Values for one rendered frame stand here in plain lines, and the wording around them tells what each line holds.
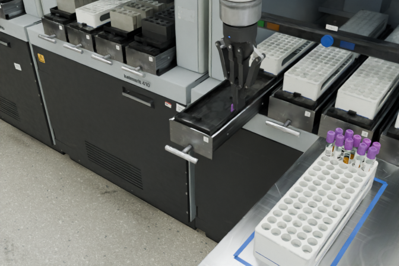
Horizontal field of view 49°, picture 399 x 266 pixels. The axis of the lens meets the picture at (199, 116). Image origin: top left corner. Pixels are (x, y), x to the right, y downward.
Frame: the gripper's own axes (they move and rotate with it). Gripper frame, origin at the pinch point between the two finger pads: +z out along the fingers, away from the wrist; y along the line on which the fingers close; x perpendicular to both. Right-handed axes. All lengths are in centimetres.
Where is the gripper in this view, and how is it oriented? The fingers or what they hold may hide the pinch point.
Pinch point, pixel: (238, 95)
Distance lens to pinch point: 106.9
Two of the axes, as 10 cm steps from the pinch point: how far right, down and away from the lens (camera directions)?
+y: -7.4, -3.9, 5.4
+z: 0.5, 7.8, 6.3
